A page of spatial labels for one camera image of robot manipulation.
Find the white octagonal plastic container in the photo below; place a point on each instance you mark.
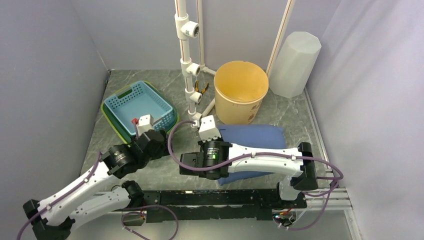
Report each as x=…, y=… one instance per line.
x=294, y=64

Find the cream yellow outer bucket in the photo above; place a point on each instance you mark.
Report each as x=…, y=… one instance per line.
x=240, y=87

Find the yellow handled pliers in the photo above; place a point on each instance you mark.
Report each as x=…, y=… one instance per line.
x=200, y=90

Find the teal perforated plastic basket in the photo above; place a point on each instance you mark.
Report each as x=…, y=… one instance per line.
x=139, y=106

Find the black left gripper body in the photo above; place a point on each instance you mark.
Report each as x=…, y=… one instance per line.
x=162, y=151

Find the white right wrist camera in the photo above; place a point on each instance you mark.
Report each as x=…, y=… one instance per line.
x=208, y=130

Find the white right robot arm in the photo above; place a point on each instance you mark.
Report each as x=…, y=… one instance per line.
x=218, y=159

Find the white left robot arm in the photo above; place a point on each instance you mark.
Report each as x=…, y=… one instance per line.
x=55, y=217

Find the green plastic tray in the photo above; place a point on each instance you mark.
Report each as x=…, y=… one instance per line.
x=112, y=122

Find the black base bar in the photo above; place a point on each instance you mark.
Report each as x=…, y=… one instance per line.
x=220, y=204

